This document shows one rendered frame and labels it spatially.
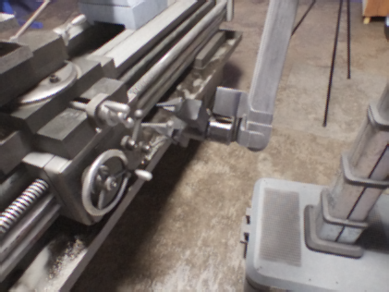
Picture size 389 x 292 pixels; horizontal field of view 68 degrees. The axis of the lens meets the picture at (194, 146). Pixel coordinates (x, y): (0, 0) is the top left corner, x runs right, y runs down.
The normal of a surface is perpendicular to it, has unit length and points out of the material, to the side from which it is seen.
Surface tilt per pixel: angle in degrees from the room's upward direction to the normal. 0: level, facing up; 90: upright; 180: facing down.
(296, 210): 0
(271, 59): 60
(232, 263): 0
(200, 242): 0
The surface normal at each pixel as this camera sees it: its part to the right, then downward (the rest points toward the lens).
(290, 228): -0.05, -0.73
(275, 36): 0.01, 0.23
